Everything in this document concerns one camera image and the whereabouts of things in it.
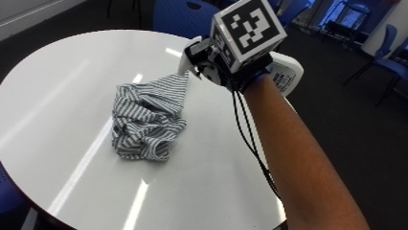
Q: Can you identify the grey striped cloth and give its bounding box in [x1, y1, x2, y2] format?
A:
[110, 72, 191, 162]

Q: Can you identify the blue chair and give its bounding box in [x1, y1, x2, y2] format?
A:
[0, 162, 32, 230]
[151, 0, 223, 40]
[343, 23, 408, 107]
[271, 0, 315, 28]

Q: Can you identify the dark framed chair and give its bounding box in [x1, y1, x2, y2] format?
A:
[320, 0, 372, 44]

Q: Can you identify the thin black cable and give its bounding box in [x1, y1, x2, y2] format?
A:
[235, 90, 283, 200]
[231, 89, 279, 196]

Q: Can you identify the white cube with black markers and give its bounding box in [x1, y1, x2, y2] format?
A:
[208, 0, 288, 73]

